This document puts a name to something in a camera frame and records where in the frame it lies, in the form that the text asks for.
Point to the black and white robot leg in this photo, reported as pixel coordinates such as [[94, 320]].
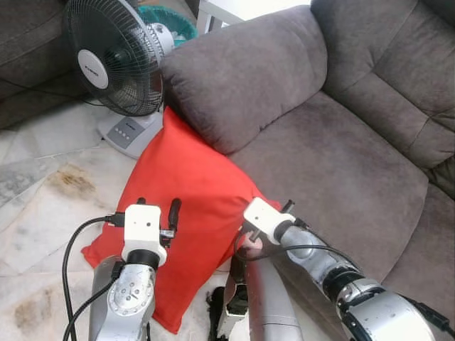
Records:
[[229, 305]]

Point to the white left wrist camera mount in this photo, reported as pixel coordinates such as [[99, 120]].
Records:
[[142, 227]]

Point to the silver robot leg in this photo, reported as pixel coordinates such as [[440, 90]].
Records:
[[266, 305]]

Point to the teal plastic basket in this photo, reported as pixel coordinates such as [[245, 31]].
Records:
[[178, 25]]

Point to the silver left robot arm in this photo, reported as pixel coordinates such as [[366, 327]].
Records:
[[131, 298]]

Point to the red rectangular pillow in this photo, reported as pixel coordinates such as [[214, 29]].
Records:
[[192, 185]]

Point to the dark grey fabric loveseat sofa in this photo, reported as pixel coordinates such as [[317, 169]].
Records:
[[341, 163]]

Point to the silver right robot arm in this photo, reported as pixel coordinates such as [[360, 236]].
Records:
[[370, 312]]

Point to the black fan with grey base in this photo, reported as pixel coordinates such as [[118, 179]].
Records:
[[106, 64]]

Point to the white table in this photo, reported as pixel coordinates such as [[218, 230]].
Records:
[[242, 8]]

